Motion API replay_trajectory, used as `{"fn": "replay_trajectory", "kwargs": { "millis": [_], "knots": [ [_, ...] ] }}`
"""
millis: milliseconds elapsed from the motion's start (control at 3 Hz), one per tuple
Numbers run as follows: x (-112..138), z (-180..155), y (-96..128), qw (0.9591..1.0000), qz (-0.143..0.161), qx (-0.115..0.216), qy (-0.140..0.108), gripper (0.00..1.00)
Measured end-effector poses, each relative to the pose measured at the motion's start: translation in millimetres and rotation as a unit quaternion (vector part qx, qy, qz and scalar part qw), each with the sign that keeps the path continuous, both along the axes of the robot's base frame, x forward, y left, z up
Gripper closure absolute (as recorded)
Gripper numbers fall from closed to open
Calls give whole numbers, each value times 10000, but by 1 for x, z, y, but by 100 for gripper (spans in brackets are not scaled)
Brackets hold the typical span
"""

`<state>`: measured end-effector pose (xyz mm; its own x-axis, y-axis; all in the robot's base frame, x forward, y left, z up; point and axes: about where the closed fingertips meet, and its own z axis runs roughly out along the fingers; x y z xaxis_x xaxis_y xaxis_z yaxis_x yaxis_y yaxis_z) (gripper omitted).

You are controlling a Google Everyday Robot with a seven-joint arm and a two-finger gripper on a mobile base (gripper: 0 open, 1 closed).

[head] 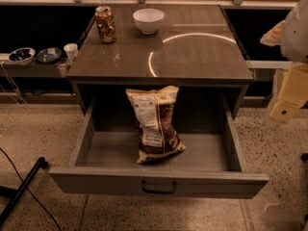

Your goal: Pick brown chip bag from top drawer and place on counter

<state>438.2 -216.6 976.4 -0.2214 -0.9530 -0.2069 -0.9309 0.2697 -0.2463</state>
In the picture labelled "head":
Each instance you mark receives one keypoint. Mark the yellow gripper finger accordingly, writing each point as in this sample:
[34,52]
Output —
[273,36]
[290,92]

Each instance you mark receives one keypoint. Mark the brown chip bag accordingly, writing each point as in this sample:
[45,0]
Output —
[153,111]

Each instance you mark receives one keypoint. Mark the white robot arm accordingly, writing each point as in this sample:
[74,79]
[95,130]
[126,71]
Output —
[291,35]

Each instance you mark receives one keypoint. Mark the grey cabinet with counter top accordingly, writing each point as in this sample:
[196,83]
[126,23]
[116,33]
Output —
[193,47]

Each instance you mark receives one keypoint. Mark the open grey top drawer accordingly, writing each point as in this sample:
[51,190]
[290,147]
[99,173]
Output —
[104,160]

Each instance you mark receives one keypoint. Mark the white bowl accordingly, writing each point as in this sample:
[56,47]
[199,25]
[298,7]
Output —
[148,20]

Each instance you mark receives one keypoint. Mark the patterned drink can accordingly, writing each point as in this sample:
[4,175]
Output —
[105,24]

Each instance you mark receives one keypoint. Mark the small white paper cup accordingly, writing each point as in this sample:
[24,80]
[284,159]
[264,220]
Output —
[71,51]

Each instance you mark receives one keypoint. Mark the dark blue plate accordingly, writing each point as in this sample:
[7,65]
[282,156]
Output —
[49,55]

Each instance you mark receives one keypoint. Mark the low grey side shelf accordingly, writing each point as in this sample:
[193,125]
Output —
[34,69]

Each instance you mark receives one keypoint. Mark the blue patterned bowl left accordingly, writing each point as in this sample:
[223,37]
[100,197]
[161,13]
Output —
[22,56]

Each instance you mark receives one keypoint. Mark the black stand leg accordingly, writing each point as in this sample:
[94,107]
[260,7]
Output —
[15,194]

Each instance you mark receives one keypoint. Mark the black drawer handle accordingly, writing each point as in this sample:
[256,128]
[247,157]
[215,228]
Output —
[146,187]

